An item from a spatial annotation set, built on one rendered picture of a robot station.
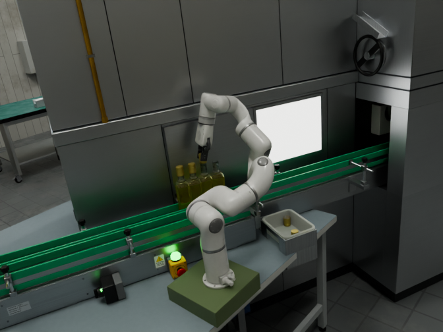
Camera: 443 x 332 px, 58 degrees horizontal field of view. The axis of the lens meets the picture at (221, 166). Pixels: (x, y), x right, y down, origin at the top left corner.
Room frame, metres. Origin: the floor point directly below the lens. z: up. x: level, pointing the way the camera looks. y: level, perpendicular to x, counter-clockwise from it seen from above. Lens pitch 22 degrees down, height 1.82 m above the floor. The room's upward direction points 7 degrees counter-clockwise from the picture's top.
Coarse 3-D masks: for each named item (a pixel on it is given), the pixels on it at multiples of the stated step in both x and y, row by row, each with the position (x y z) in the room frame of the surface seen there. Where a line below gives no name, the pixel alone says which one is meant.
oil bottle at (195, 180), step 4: (188, 180) 1.71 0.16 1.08; (192, 180) 1.69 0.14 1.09; (196, 180) 1.69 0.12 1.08; (200, 180) 1.70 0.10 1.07; (192, 184) 1.68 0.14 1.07; (196, 184) 1.69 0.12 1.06; (200, 184) 1.69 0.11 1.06; (192, 188) 1.68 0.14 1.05; (196, 188) 1.69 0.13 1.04; (200, 188) 1.69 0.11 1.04; (192, 192) 1.68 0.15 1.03; (196, 192) 1.69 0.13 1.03; (200, 192) 1.69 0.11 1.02; (192, 196) 1.68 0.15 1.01; (196, 196) 1.68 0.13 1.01; (192, 200) 1.68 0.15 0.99
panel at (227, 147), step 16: (304, 96) 2.10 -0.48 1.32; (320, 96) 2.13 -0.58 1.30; (320, 112) 2.13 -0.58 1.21; (176, 128) 1.82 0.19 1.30; (192, 128) 1.85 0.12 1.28; (224, 128) 1.91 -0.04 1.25; (176, 144) 1.82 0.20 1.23; (192, 144) 1.85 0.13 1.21; (224, 144) 1.91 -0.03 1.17; (240, 144) 1.94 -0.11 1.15; (176, 160) 1.81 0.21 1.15; (192, 160) 1.84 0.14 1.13; (208, 160) 1.87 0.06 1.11; (224, 160) 1.91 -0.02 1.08; (240, 160) 1.94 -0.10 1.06; (288, 160) 2.05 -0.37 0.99; (176, 176) 1.81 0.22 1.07; (224, 176) 1.90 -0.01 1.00
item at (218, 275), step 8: (224, 248) 1.28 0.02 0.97; (208, 256) 1.26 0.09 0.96; (216, 256) 1.26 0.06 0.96; (224, 256) 1.27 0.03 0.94; (208, 264) 1.26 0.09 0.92; (216, 264) 1.26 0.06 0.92; (224, 264) 1.27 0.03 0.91; (208, 272) 1.27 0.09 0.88; (216, 272) 1.26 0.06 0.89; (224, 272) 1.27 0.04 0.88; (232, 272) 1.32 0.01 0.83; (208, 280) 1.28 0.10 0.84; (216, 280) 1.26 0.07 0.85; (224, 280) 1.25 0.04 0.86; (232, 280) 1.27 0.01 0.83; (216, 288) 1.24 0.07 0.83
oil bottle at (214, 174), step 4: (212, 172) 1.75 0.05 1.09; (216, 172) 1.74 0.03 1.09; (220, 172) 1.74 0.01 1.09; (212, 176) 1.74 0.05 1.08; (216, 176) 1.73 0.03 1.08; (220, 176) 1.73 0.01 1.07; (216, 180) 1.72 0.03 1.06; (220, 180) 1.73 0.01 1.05; (224, 180) 1.74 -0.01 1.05; (216, 184) 1.72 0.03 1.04; (220, 184) 1.73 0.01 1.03; (224, 184) 1.74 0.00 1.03
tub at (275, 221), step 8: (272, 216) 1.72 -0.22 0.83; (280, 216) 1.74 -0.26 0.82; (296, 216) 1.70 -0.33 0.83; (272, 224) 1.72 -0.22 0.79; (280, 224) 1.73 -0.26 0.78; (296, 224) 1.70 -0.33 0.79; (304, 224) 1.64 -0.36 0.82; (312, 224) 1.60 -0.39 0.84; (280, 232) 1.67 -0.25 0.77; (288, 232) 1.67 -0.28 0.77; (304, 232) 1.54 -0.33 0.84
